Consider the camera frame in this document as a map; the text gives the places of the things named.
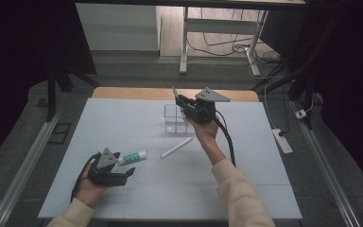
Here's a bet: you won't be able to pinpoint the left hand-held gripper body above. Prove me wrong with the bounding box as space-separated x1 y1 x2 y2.
88 147 129 187

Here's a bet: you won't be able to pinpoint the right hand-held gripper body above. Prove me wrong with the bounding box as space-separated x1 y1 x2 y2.
183 87 232 125

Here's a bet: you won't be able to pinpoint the green and white glue stick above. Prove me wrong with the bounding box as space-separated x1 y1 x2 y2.
118 150 147 166

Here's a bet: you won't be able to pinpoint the clear plastic pen holder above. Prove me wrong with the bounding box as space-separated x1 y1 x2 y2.
164 103 190 135

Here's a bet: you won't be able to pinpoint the white pen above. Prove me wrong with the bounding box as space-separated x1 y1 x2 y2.
159 136 194 160

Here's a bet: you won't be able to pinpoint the person's right hand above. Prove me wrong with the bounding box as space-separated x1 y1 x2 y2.
184 114 220 148

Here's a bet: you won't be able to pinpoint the person's left hand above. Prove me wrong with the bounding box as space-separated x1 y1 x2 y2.
75 164 112 208

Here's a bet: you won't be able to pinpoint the pale blue table mat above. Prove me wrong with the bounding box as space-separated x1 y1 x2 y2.
37 97 303 220

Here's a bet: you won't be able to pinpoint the wooden table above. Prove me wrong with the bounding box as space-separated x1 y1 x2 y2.
91 86 260 103

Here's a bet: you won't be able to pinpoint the white power strip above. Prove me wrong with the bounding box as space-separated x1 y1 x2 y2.
271 128 294 155

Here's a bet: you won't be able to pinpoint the black tripod stand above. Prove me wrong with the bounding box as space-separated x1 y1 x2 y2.
45 62 102 122

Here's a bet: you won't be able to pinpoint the black metal stand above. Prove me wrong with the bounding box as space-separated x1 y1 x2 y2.
251 12 316 131

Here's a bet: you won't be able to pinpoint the white cabinet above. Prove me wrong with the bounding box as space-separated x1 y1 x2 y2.
75 3 162 52

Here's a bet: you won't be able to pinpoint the dark curtain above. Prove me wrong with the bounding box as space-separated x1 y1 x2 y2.
0 0 97 171
305 0 363 197

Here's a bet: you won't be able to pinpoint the left hand-held gripper cable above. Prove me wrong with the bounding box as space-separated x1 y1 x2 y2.
70 152 102 202

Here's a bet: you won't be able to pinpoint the hand-held gripper cable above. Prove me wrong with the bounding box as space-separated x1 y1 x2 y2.
214 109 236 168
70 152 102 202

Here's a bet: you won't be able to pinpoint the right hand-held gripper cable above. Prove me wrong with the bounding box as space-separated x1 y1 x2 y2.
214 109 236 168

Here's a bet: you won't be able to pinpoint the black floor frame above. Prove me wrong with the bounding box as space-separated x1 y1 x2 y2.
47 122 73 146

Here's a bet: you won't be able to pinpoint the white power strip cable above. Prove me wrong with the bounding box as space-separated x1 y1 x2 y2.
249 64 277 131

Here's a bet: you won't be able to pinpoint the black floor cables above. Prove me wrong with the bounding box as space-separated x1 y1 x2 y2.
187 8 282 64

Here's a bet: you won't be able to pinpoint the aluminium floor rail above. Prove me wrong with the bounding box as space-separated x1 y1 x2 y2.
0 108 63 227
289 100 362 227

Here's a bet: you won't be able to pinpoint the black power cable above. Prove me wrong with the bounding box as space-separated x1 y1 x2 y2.
277 84 292 137

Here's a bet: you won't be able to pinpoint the white desk frame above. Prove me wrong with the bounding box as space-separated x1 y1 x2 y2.
179 6 269 78

